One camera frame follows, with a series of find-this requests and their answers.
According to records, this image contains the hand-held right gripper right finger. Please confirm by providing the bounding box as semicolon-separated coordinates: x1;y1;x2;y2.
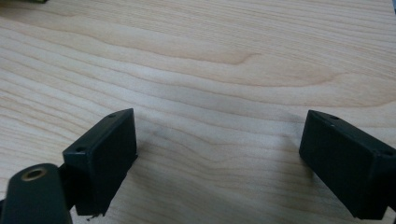
298;109;396;221

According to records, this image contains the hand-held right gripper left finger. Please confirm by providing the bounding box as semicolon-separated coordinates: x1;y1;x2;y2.
62;107;138;217

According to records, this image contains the dark object at top edge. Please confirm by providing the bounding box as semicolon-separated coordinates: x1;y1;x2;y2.
0;0;49;5

